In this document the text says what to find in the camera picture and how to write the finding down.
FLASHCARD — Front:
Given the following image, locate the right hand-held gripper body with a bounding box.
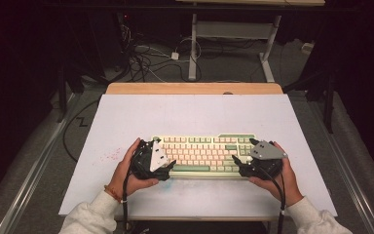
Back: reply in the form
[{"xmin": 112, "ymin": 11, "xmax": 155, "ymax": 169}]
[{"xmin": 242, "ymin": 139, "xmax": 288, "ymax": 179}]

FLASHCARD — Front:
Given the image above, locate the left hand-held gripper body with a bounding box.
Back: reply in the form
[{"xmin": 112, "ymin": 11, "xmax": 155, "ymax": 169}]
[{"xmin": 131, "ymin": 139, "xmax": 171, "ymax": 181}]

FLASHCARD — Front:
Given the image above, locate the cream and green mechanical keyboard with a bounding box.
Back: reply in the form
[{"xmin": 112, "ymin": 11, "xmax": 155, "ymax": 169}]
[{"xmin": 150, "ymin": 133, "xmax": 265, "ymax": 179}]

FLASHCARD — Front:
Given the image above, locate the person's right hand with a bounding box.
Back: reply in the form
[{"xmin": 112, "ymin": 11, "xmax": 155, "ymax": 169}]
[{"xmin": 248, "ymin": 140, "xmax": 305, "ymax": 208}]

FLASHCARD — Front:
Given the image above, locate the person's left hand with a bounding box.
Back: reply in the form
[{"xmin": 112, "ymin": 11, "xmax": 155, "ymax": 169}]
[{"xmin": 108, "ymin": 137, "xmax": 160, "ymax": 200}]

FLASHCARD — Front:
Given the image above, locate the white board table cover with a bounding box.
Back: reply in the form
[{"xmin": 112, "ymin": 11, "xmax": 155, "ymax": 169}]
[{"xmin": 57, "ymin": 93, "xmax": 339, "ymax": 218}]

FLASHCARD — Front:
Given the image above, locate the black stand leg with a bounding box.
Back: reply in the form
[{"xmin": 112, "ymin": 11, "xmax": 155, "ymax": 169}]
[{"xmin": 56, "ymin": 64, "xmax": 70, "ymax": 124}]

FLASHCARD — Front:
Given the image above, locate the small white floor box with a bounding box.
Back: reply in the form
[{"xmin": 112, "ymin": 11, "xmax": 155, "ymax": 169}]
[{"xmin": 301, "ymin": 42, "xmax": 315, "ymax": 55}]

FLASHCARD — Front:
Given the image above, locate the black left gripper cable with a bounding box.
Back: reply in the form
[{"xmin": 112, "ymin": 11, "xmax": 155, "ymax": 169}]
[{"xmin": 121, "ymin": 170, "xmax": 132, "ymax": 234}]

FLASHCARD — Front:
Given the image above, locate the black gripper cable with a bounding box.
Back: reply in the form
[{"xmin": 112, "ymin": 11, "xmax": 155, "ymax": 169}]
[
  {"xmin": 257, "ymin": 167, "xmax": 287, "ymax": 234},
  {"xmin": 121, "ymin": 170, "xmax": 132, "ymax": 234}
]

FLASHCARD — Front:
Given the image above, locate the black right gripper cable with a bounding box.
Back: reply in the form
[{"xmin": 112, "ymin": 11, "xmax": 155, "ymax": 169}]
[{"xmin": 257, "ymin": 167, "xmax": 287, "ymax": 234}]

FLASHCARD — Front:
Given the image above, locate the orange bead bracelet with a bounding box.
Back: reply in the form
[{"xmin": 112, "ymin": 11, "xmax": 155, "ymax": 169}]
[{"xmin": 103, "ymin": 184, "xmax": 124, "ymax": 205}]

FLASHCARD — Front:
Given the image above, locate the tangle of floor cables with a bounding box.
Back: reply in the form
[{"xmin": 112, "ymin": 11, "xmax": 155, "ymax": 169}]
[{"xmin": 118, "ymin": 23, "xmax": 204, "ymax": 83}]

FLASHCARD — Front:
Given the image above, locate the metal floor rail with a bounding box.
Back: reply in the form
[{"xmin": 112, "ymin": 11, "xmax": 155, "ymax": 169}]
[
  {"xmin": 0, "ymin": 93, "xmax": 83, "ymax": 234},
  {"xmin": 306, "ymin": 99, "xmax": 374, "ymax": 234}
]

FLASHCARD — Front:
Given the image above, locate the black floor cable loop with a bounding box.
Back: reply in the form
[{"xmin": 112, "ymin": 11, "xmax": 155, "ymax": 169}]
[{"xmin": 61, "ymin": 99, "xmax": 100, "ymax": 164}]

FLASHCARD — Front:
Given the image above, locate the white metal desk frame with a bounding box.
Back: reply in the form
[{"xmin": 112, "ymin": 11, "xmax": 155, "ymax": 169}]
[{"xmin": 174, "ymin": 0, "xmax": 326, "ymax": 83}]

